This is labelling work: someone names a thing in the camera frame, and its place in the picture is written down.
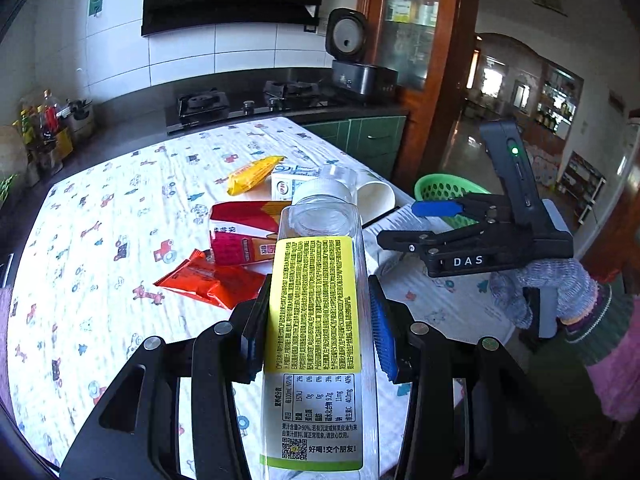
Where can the wooden glass door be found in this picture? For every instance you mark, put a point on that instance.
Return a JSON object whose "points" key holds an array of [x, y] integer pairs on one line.
{"points": [[447, 85]]}

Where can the black rice cooker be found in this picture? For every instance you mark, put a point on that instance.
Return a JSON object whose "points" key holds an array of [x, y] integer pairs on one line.
{"points": [[357, 77]]}

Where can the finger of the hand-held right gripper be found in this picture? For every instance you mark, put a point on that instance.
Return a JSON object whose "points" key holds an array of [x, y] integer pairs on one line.
{"points": [[440, 208], [405, 240]]}

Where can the white blue milk carton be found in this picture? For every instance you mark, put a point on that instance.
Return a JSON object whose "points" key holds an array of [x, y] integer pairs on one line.
{"points": [[286, 185]]}

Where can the white paper cup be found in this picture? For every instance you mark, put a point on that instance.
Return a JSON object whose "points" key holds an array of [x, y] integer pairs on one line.
{"points": [[375, 199]]}

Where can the green vegetables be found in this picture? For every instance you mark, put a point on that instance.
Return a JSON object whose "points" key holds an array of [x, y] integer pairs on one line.
{"points": [[5, 189]]}

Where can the black gas stove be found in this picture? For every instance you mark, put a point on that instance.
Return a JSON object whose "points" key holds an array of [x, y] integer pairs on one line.
{"points": [[250, 105]]}

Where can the person's right hand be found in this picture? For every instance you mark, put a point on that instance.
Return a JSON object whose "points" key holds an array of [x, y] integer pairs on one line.
{"points": [[572, 290]]}

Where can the round chopping board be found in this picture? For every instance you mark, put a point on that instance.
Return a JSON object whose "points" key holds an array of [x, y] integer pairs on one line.
{"points": [[9, 155]]}

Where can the metal pot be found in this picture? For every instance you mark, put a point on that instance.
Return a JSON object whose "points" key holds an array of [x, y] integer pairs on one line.
{"points": [[81, 117]]}

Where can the yellow snack packet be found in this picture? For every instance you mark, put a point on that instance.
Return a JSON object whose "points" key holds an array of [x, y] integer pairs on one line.
{"points": [[252, 175]]}

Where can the green wall sticker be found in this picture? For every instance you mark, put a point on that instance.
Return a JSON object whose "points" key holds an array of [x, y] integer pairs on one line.
{"points": [[95, 2]]}

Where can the green kitchen cabinet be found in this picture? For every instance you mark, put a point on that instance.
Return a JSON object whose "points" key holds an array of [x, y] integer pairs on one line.
{"points": [[370, 135]]}

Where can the clear plastic bottle yellow label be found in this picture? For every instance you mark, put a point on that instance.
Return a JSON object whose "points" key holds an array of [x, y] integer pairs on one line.
{"points": [[315, 310]]}

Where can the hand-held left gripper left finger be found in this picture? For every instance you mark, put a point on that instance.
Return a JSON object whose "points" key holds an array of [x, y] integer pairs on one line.
{"points": [[252, 332]]}

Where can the person's right forearm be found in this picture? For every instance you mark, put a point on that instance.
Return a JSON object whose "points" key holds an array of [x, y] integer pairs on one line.
{"points": [[615, 360]]}

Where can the row of seasoning bottles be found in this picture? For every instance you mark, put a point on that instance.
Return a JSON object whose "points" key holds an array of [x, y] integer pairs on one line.
{"points": [[45, 120]]}

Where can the polka dot play tent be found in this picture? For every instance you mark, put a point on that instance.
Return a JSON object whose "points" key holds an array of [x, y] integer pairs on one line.
{"points": [[545, 165]]}

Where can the clear plastic cup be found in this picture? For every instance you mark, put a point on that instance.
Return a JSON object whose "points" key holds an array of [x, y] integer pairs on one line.
{"points": [[342, 174]]}

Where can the green plastic basket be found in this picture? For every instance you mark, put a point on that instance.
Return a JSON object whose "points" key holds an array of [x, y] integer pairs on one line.
{"points": [[440, 187]]}

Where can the red yellow snack box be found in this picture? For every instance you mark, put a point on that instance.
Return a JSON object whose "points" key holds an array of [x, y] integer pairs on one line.
{"points": [[240, 232]]}

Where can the wooden display cabinet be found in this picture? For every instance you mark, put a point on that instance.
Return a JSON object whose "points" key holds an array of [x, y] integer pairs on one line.
{"points": [[555, 100]]}

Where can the red snack packet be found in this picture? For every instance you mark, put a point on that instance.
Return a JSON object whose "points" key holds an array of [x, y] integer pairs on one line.
{"points": [[200, 282]]}

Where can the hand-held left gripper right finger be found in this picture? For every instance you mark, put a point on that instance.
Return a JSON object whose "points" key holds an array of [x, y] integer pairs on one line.
{"points": [[385, 330]]}

